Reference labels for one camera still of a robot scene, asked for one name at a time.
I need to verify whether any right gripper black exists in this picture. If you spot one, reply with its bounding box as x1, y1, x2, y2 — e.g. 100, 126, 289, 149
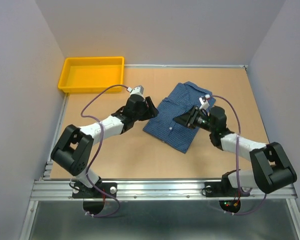
172, 105, 215, 133

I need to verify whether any blue plaid long sleeve shirt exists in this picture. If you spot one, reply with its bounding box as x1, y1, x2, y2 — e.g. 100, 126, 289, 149
143, 81, 213, 154

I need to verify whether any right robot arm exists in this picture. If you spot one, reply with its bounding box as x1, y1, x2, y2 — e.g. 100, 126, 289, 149
173, 106, 297, 195

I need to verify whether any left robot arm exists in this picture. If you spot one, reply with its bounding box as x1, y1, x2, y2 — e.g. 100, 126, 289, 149
50, 94, 159, 197

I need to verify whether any yellow plastic bin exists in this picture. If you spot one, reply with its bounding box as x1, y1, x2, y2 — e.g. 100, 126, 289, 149
57, 56, 125, 94

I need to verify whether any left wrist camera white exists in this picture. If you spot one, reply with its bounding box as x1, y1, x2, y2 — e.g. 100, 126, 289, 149
126, 85, 144, 97

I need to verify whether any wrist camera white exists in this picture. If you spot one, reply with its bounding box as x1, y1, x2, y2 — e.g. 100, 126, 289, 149
126, 85, 144, 97
199, 94, 211, 111

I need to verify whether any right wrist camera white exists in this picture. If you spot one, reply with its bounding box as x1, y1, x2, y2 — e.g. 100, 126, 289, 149
199, 94, 211, 111

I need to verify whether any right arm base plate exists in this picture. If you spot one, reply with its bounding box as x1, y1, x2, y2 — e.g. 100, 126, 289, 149
201, 181, 239, 198

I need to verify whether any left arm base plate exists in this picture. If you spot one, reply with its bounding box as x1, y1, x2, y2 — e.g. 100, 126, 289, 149
69, 180, 118, 199

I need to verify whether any aluminium mounting rail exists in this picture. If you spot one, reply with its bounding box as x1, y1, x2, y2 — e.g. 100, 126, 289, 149
29, 161, 300, 201

